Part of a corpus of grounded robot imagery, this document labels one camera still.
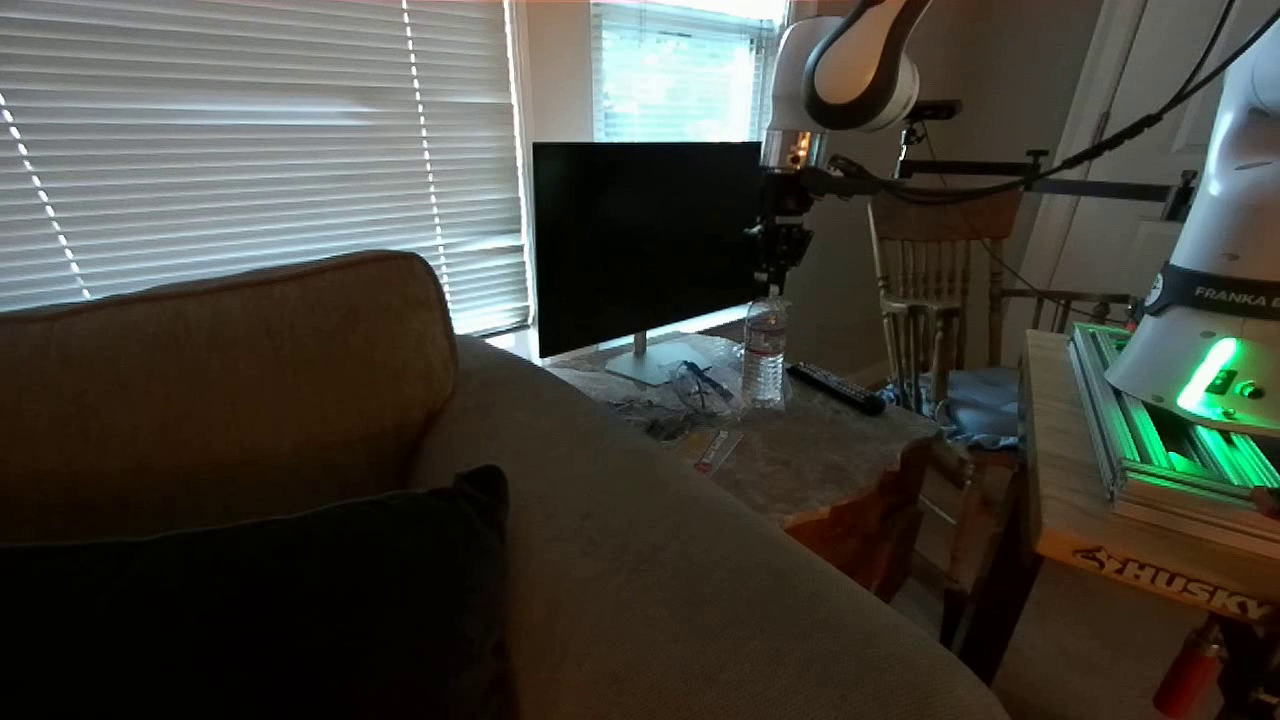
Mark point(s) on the black flat screen tv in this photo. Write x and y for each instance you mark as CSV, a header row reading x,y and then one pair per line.
x,y
641,233

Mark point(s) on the narrow window with blinds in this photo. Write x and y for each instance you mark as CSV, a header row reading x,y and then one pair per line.
x,y
674,75

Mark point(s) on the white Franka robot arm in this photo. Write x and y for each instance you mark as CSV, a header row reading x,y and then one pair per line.
x,y
1223,225

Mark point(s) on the stone top tv stand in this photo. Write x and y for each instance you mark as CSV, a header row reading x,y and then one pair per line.
x,y
813,460

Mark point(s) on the large white window blinds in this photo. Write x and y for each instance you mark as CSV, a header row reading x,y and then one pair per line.
x,y
240,146

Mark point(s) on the black camera boom stand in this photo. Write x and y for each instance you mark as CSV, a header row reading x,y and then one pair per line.
x,y
974,164

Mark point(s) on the clear crumpled plastic bag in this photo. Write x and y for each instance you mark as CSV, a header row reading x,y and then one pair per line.
x,y
692,414

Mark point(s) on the wooden Husky workbench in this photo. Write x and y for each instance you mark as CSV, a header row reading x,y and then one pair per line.
x,y
1082,522

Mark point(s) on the beige fabric sofa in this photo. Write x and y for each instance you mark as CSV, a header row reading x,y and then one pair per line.
x,y
626,603

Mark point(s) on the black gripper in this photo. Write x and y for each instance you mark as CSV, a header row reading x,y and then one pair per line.
x,y
778,243

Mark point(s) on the dark throw pillow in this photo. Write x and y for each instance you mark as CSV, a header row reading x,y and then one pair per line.
x,y
264,613

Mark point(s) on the black remote control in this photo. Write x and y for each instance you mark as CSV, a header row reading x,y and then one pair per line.
x,y
832,391

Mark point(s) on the wooden spindle chair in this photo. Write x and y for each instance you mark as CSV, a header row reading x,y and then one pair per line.
x,y
933,273

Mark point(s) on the red clamp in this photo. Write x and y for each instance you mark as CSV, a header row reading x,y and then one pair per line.
x,y
1191,674

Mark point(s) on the clear plastic water bottle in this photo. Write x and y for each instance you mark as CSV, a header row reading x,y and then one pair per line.
x,y
765,361

